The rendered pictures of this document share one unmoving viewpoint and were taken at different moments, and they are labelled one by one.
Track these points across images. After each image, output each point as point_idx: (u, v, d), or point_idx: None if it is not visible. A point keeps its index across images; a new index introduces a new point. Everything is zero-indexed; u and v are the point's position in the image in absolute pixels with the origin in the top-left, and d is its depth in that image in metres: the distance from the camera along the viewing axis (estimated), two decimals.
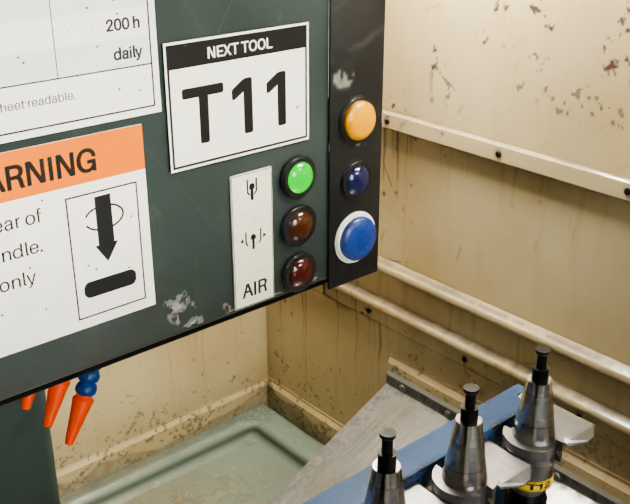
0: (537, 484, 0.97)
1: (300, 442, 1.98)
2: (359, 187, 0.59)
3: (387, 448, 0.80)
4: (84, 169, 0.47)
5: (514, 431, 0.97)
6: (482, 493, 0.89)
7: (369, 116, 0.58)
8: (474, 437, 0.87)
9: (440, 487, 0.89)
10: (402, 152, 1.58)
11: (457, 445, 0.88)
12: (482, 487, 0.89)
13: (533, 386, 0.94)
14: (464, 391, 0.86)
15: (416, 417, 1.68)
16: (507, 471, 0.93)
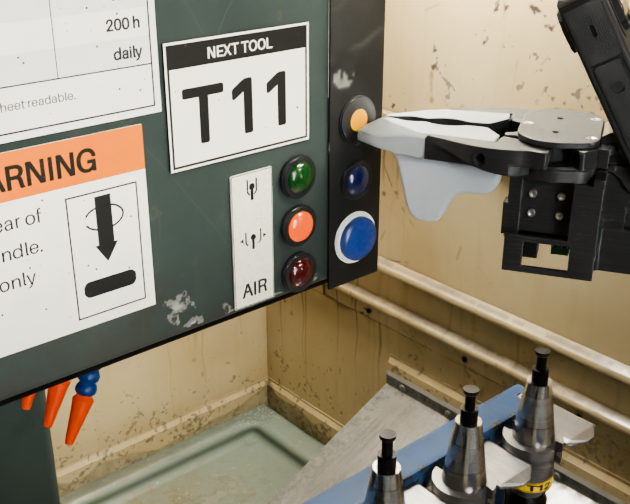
0: (537, 485, 0.97)
1: (300, 442, 1.98)
2: (359, 187, 0.59)
3: (387, 449, 0.80)
4: (84, 169, 0.47)
5: (514, 432, 0.97)
6: (482, 494, 0.89)
7: (364, 115, 0.58)
8: (474, 438, 0.87)
9: (440, 488, 0.89)
10: None
11: (457, 446, 0.88)
12: (482, 488, 0.89)
13: (533, 387, 0.94)
14: (464, 392, 0.86)
15: (416, 417, 1.68)
16: (507, 471, 0.93)
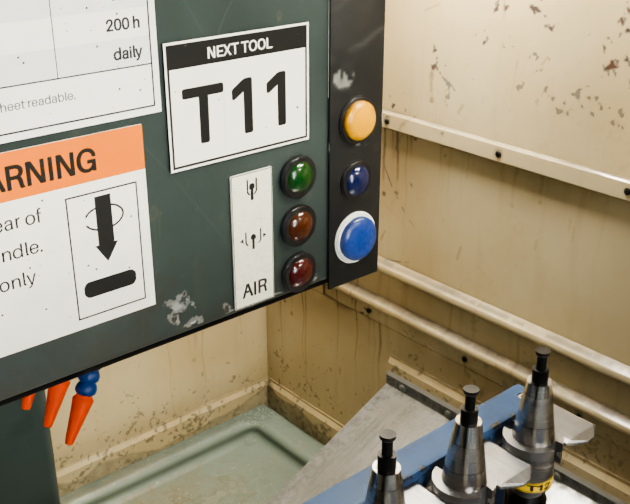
0: (537, 485, 0.97)
1: (300, 442, 1.98)
2: (359, 187, 0.59)
3: (387, 449, 0.80)
4: (84, 169, 0.47)
5: (514, 432, 0.97)
6: (482, 494, 0.89)
7: (369, 116, 0.58)
8: (474, 438, 0.87)
9: (440, 488, 0.89)
10: (402, 152, 1.58)
11: (457, 446, 0.88)
12: (482, 488, 0.89)
13: (533, 387, 0.94)
14: (464, 392, 0.86)
15: (416, 417, 1.68)
16: (507, 471, 0.93)
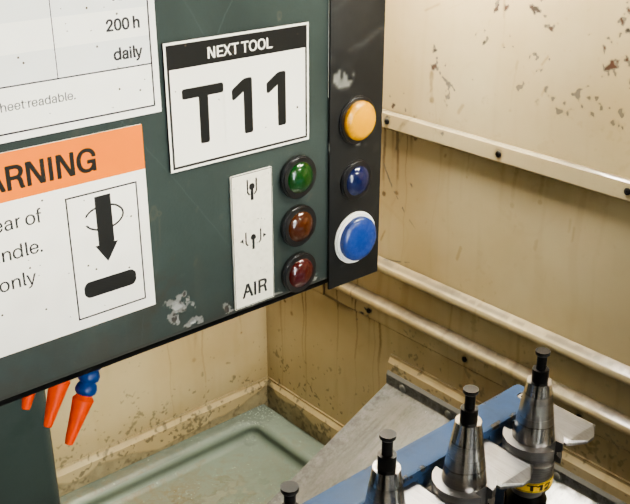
0: (537, 485, 0.97)
1: (300, 442, 1.98)
2: (359, 187, 0.59)
3: (387, 449, 0.80)
4: (84, 169, 0.47)
5: (514, 432, 0.97)
6: (482, 494, 0.89)
7: (369, 116, 0.58)
8: (474, 438, 0.87)
9: (440, 488, 0.89)
10: (402, 152, 1.58)
11: (457, 446, 0.88)
12: (482, 488, 0.89)
13: (533, 387, 0.94)
14: (464, 392, 0.86)
15: (416, 417, 1.68)
16: (507, 471, 0.93)
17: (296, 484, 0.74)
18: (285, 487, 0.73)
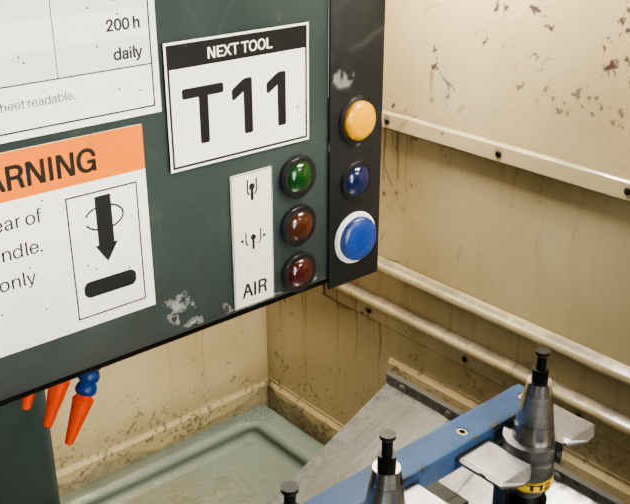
0: (537, 485, 0.97)
1: (300, 442, 1.98)
2: (359, 187, 0.59)
3: (387, 449, 0.80)
4: (84, 169, 0.47)
5: (514, 432, 0.97)
6: None
7: (369, 116, 0.58)
8: None
9: None
10: (402, 152, 1.58)
11: None
12: None
13: (533, 387, 0.94)
14: None
15: (416, 417, 1.68)
16: (507, 471, 0.93)
17: (296, 484, 0.74)
18: (285, 487, 0.73)
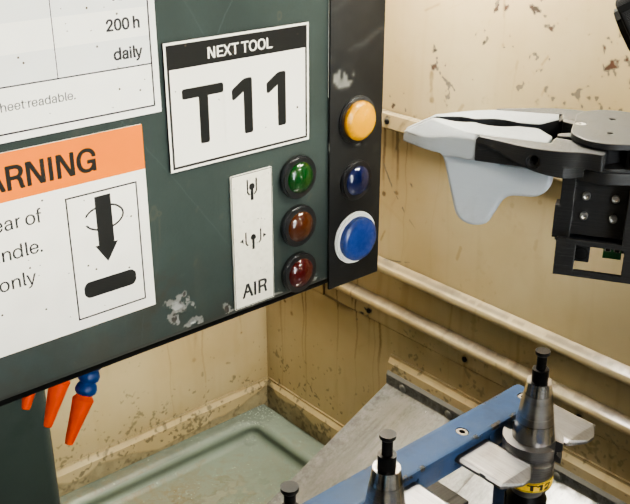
0: (537, 485, 0.97)
1: (300, 442, 1.98)
2: (359, 187, 0.59)
3: (387, 449, 0.80)
4: (84, 169, 0.47)
5: (514, 432, 0.97)
6: None
7: (369, 116, 0.58)
8: None
9: None
10: (402, 152, 1.58)
11: None
12: None
13: (533, 387, 0.94)
14: None
15: (416, 417, 1.68)
16: (507, 471, 0.93)
17: (296, 484, 0.74)
18: (285, 487, 0.73)
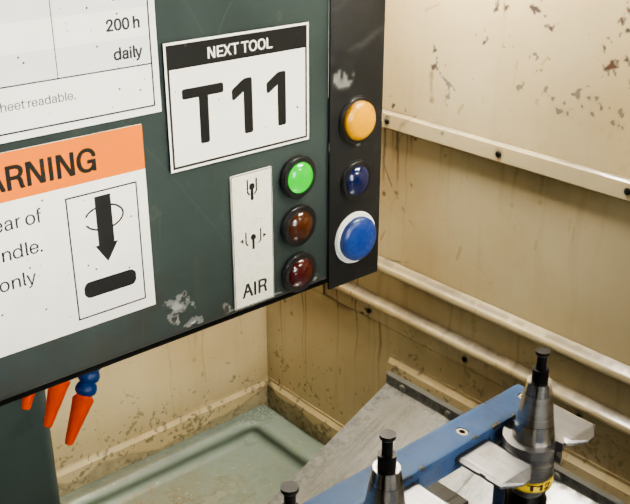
0: (537, 485, 0.97)
1: (300, 442, 1.98)
2: (359, 187, 0.59)
3: (387, 449, 0.80)
4: (84, 169, 0.47)
5: (514, 432, 0.97)
6: None
7: (369, 116, 0.58)
8: None
9: None
10: (402, 152, 1.58)
11: None
12: None
13: (533, 387, 0.94)
14: None
15: (416, 417, 1.68)
16: (507, 471, 0.93)
17: (296, 484, 0.74)
18: (285, 487, 0.73)
